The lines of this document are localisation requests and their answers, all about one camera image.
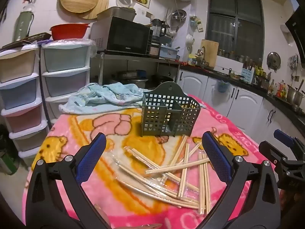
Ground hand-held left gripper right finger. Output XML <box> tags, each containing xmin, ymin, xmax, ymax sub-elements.
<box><xmin>202</xmin><ymin>131</ymin><xmax>283</xmax><ymax>229</ymax></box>

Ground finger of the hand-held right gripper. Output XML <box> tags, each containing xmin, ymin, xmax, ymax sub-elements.
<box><xmin>274</xmin><ymin>129</ymin><xmax>305</xmax><ymax>153</ymax></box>

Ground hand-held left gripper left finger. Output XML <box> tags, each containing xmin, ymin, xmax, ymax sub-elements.
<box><xmin>25</xmin><ymin>133</ymin><xmax>112</xmax><ymax>229</ymax></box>

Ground pile of wooden chopsticks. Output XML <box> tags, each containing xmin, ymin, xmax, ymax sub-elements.
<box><xmin>112</xmin><ymin>135</ymin><xmax>211</xmax><ymax>215</ymax></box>

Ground green plastic utensil basket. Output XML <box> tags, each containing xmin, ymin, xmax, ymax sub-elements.
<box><xmin>142</xmin><ymin>81</ymin><xmax>200</xmax><ymax>137</ymax></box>

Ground clear plastic wrapper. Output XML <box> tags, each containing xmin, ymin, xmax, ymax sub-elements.
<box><xmin>102</xmin><ymin>145</ymin><xmax>167</xmax><ymax>196</ymax></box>

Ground pink printed blanket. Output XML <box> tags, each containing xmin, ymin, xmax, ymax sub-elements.
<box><xmin>21</xmin><ymin>95</ymin><xmax>282</xmax><ymax>229</ymax></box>

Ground steel cooking pot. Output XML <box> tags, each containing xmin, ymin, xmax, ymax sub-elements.
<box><xmin>287</xmin><ymin>85</ymin><xmax>305</xmax><ymax>105</ymax></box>

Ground row of condiment bottles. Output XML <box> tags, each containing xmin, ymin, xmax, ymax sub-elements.
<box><xmin>267</xmin><ymin>79</ymin><xmax>287</xmax><ymax>99</ymax></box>

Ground white kitchen cabinets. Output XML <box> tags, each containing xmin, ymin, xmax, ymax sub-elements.
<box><xmin>177</xmin><ymin>69</ymin><xmax>305</xmax><ymax>148</ymax></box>

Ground light blue printed cloth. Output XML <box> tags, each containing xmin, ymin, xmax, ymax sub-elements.
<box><xmin>59</xmin><ymin>82</ymin><xmax>205</xmax><ymax>115</ymax></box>

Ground blue plastic bag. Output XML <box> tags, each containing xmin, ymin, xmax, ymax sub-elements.
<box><xmin>216</xmin><ymin>79</ymin><xmax>231</xmax><ymax>93</ymax></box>

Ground blue knife block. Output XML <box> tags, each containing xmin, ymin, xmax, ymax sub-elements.
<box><xmin>241</xmin><ymin>67</ymin><xmax>255</xmax><ymax>84</ymax></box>

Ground metal pot lid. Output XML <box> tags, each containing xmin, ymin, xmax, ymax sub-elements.
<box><xmin>266</xmin><ymin>52</ymin><xmax>282</xmax><ymax>72</ymax></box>

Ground steel pressure pot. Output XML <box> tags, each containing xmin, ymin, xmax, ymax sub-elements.
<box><xmin>119</xmin><ymin>70</ymin><xmax>149</xmax><ymax>89</ymax></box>

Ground black wok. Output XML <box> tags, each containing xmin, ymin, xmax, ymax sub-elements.
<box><xmin>152</xmin><ymin>75</ymin><xmax>174</xmax><ymax>84</ymax></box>

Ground white drawer tower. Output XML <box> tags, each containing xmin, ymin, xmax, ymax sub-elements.
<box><xmin>0</xmin><ymin>45</ymin><xmax>49</xmax><ymax>165</ymax></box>
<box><xmin>40</xmin><ymin>39</ymin><xmax>92</xmax><ymax>124</ymax></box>

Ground metal faucet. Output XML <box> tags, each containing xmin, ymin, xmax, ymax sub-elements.
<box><xmin>197</xmin><ymin>46</ymin><xmax>206</xmax><ymax>65</ymax></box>

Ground wooden cutting board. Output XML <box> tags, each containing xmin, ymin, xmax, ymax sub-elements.
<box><xmin>200</xmin><ymin>39</ymin><xmax>219</xmax><ymax>68</ymax></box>

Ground metal shelf rack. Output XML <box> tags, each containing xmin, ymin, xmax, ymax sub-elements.
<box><xmin>91</xmin><ymin>52</ymin><xmax>181</xmax><ymax>89</ymax></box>

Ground black range hood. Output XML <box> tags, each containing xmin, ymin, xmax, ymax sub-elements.
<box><xmin>285</xmin><ymin>5</ymin><xmax>305</xmax><ymax>68</ymax></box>

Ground black microwave oven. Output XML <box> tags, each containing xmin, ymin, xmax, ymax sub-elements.
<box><xmin>91</xmin><ymin>16</ymin><xmax>153</xmax><ymax>55</ymax></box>

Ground red plastic basin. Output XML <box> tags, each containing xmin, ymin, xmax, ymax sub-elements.
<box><xmin>50</xmin><ymin>23</ymin><xmax>91</xmax><ymax>41</ymax></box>

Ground dark framed window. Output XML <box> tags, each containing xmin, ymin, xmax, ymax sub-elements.
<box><xmin>207</xmin><ymin>0</ymin><xmax>265</xmax><ymax>61</ymax></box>

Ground dark flat tray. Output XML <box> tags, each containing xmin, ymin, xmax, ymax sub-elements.
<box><xmin>1</xmin><ymin>32</ymin><xmax>51</xmax><ymax>49</ymax></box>

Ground black blender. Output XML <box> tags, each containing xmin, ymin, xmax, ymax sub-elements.
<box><xmin>150</xmin><ymin>19</ymin><xmax>167</xmax><ymax>50</ymax></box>

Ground stainless steel bowl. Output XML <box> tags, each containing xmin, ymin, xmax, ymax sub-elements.
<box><xmin>170</xmin><ymin>10</ymin><xmax>187</xmax><ymax>28</ymax></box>

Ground grey lidded container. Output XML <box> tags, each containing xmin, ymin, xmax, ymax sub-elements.
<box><xmin>96</xmin><ymin>7</ymin><xmax>137</xmax><ymax>22</ymax></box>

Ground green hanging bottle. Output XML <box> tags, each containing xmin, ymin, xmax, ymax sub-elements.
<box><xmin>13</xmin><ymin>3</ymin><xmax>34</xmax><ymax>42</ymax></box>

